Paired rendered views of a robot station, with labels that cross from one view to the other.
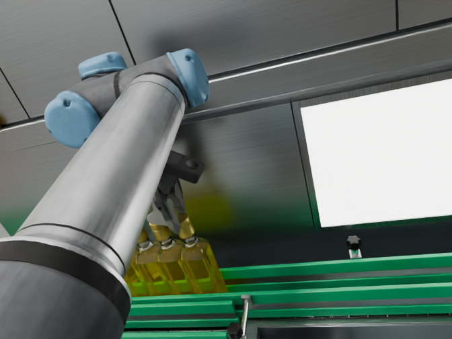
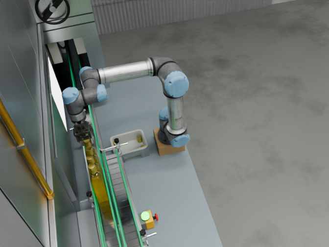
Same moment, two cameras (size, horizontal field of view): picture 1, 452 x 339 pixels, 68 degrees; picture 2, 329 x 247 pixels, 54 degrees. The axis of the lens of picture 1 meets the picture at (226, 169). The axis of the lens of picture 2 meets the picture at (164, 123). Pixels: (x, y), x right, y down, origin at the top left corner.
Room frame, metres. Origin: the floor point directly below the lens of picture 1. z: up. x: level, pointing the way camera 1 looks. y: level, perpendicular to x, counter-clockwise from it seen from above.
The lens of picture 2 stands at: (0.86, 1.31, 2.37)
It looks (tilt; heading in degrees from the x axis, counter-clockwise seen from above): 45 degrees down; 238
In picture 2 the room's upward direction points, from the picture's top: 5 degrees counter-clockwise
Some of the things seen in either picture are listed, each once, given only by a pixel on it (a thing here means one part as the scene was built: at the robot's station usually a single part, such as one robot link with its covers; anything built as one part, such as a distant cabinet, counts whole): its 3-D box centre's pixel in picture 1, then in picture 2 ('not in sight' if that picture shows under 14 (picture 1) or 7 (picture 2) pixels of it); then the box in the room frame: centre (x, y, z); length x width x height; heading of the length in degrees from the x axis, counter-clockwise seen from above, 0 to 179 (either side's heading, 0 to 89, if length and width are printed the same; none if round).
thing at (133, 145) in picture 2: not in sight; (129, 146); (0.31, -0.01, 0.80); 0.22 x 0.17 x 0.09; 162
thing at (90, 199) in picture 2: not in sight; (87, 201); (0.73, 0.30, 0.94); 0.07 x 0.04 x 0.13; 162
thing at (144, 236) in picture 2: not in sight; (149, 236); (0.58, 0.65, 0.94); 0.07 x 0.04 x 0.13; 162
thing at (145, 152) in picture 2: not in sight; (125, 148); (0.33, -0.02, 0.79); 0.27 x 0.17 x 0.08; 162
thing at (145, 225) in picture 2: not in sight; (146, 220); (0.51, 0.50, 0.79); 0.07 x 0.07 x 0.07; 72
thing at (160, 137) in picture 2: not in sight; (169, 131); (0.07, 0.11, 0.88); 0.15 x 0.15 x 0.10
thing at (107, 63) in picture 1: (111, 89); (73, 100); (0.59, 0.14, 1.45); 0.09 x 0.08 x 0.11; 165
